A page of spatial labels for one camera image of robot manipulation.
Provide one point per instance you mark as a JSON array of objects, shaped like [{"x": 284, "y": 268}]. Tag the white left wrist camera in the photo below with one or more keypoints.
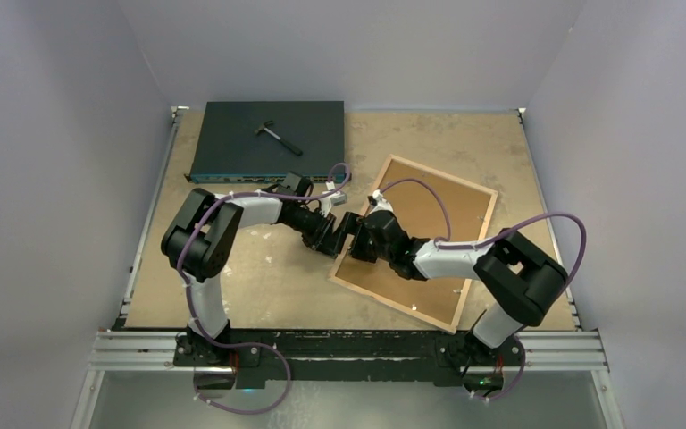
[{"x": 332, "y": 196}]

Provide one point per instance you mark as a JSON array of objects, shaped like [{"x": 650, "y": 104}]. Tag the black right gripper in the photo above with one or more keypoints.
[{"x": 356, "y": 249}]

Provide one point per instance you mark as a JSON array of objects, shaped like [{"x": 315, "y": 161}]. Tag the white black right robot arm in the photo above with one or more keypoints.
[{"x": 522, "y": 278}]

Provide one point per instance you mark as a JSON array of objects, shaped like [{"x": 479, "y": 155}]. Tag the black hammer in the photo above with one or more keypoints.
[{"x": 266, "y": 128}]

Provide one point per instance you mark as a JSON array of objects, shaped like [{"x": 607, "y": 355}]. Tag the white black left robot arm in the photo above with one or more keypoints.
[{"x": 200, "y": 238}]

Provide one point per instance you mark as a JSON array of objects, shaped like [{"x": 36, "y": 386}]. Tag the white wooden picture frame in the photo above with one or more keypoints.
[{"x": 390, "y": 296}]

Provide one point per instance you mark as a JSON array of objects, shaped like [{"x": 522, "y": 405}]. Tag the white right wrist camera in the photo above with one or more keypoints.
[{"x": 378, "y": 203}]

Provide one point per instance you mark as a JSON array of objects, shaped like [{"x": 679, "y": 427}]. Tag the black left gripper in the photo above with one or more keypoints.
[{"x": 322, "y": 231}]

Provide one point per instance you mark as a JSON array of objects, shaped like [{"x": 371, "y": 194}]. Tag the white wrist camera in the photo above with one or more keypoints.
[
  {"x": 332, "y": 196},
  {"x": 378, "y": 203}
]

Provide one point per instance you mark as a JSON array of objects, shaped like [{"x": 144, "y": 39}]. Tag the dark network switch box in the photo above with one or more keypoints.
[{"x": 228, "y": 151}]

